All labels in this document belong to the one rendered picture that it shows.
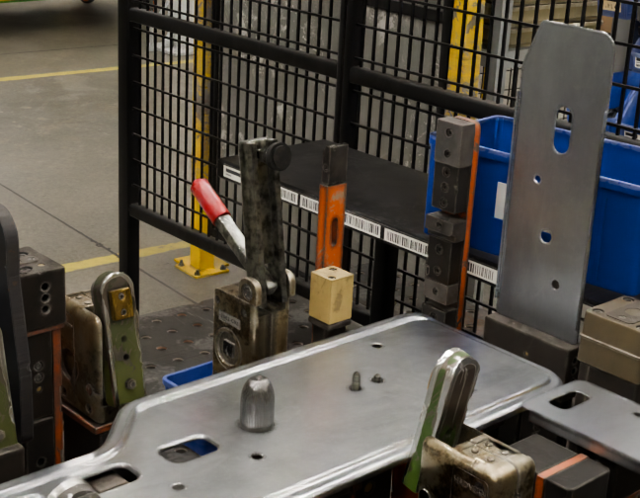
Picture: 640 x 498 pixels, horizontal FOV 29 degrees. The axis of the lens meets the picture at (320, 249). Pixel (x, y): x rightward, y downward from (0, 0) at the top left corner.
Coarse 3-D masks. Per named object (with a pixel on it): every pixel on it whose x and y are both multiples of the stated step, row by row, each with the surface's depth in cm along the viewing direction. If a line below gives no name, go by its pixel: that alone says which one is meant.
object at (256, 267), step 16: (240, 144) 126; (256, 144) 125; (272, 144) 124; (240, 160) 126; (256, 160) 125; (272, 160) 123; (288, 160) 125; (240, 176) 127; (256, 176) 125; (272, 176) 127; (256, 192) 126; (272, 192) 128; (256, 208) 126; (272, 208) 128; (256, 224) 126; (272, 224) 129; (256, 240) 127; (272, 240) 129; (256, 256) 127; (272, 256) 130; (256, 272) 128; (272, 272) 130
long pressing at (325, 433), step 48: (336, 336) 133; (384, 336) 135; (432, 336) 135; (192, 384) 120; (240, 384) 122; (288, 384) 122; (336, 384) 123; (384, 384) 123; (480, 384) 124; (528, 384) 125; (144, 432) 112; (192, 432) 112; (240, 432) 113; (288, 432) 113; (336, 432) 114; (384, 432) 114; (48, 480) 103; (144, 480) 104; (192, 480) 104; (240, 480) 105; (288, 480) 105; (336, 480) 106
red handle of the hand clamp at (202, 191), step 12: (204, 180) 135; (192, 192) 135; (204, 192) 134; (204, 204) 134; (216, 204) 133; (216, 216) 133; (228, 216) 133; (228, 228) 132; (228, 240) 132; (240, 240) 132; (240, 252) 131; (276, 288) 130
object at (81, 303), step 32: (96, 320) 118; (64, 352) 124; (96, 352) 119; (64, 384) 125; (96, 384) 120; (64, 416) 127; (96, 416) 121; (64, 448) 128; (96, 448) 123; (128, 480) 126
